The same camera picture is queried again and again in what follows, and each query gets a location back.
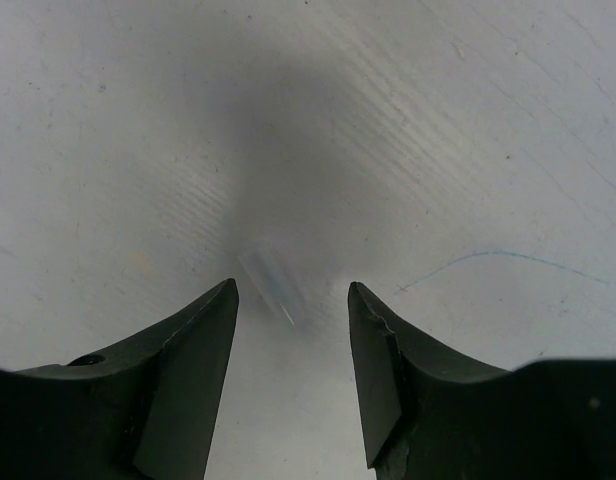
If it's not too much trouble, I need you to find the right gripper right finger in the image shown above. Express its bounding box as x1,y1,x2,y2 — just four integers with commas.
348,282,616,479

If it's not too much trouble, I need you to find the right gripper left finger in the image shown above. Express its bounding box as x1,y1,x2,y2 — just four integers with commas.
0,279,238,479

